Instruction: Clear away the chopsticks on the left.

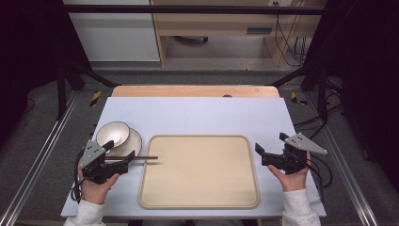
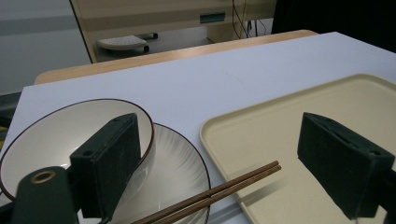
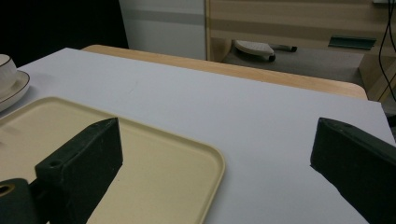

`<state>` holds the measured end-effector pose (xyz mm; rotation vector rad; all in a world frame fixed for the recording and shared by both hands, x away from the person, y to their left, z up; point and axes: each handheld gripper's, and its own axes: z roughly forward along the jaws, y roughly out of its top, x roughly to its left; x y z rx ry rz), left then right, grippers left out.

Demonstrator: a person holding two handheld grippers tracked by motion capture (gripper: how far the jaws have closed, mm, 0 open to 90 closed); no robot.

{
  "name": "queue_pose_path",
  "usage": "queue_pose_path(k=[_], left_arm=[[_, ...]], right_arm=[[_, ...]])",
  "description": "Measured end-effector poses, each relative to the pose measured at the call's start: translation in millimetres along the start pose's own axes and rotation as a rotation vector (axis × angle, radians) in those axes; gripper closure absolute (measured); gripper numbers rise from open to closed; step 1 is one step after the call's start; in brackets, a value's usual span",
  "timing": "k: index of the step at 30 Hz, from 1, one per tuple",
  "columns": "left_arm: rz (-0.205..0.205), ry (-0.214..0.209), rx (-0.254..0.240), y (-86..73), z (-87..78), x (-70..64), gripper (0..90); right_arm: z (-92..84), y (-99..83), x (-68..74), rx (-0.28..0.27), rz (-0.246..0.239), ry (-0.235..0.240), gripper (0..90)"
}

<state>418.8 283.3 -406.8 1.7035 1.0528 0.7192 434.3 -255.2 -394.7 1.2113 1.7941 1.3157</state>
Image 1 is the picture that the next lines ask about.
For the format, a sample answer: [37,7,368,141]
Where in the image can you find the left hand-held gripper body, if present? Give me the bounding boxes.
[79,139,130,185]

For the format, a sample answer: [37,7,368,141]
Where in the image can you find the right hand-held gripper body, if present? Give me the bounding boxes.
[261,132,328,176]

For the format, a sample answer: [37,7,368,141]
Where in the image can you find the dark wooden chopsticks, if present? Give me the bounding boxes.
[106,154,160,161]

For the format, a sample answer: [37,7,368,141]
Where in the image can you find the person's right hand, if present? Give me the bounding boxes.
[266,151,312,193]

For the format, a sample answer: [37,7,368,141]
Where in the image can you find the person's left hand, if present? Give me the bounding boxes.
[77,169,121,206]

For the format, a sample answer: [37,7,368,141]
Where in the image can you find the white bowl with dark rim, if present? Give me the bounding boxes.
[95,121,132,149]

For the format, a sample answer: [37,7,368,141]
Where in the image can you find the white plate with dark rim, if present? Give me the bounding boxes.
[106,127,143,161]

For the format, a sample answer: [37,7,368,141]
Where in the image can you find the yellow and black tape strip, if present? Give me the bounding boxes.
[290,91,309,106]
[88,90,104,108]

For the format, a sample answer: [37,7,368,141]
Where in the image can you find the beige rectangular tray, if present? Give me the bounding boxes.
[138,134,261,210]

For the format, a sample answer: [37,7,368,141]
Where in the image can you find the black curtain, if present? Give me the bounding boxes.
[303,0,399,185]
[0,0,92,144]

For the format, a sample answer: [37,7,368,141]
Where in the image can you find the white cabinet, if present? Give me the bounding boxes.
[62,0,161,62]

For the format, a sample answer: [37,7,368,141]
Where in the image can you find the dark object under desk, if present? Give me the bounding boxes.
[173,35,210,45]

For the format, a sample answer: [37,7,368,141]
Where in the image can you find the light wooden desk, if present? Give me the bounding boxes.
[150,0,327,68]

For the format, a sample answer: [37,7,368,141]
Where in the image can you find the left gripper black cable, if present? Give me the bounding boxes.
[70,150,88,204]

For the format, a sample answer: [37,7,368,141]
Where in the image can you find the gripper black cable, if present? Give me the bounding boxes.
[70,150,88,204]
[308,153,334,189]

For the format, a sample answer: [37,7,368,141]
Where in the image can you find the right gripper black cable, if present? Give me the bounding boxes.
[308,153,334,189]

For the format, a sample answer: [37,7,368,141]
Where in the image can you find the black floor cables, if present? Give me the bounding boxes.
[294,77,343,140]

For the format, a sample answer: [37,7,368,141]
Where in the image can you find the black metal frame stand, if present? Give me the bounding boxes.
[56,59,122,121]
[268,61,331,124]

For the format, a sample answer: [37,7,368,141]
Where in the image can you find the aluminium floor rail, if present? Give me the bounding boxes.
[0,89,80,226]
[304,93,381,226]

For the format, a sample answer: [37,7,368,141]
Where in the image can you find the black cables behind desk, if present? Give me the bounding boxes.
[273,1,310,68]

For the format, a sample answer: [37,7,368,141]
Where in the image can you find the black horizontal frame bar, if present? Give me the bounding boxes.
[63,4,326,16]

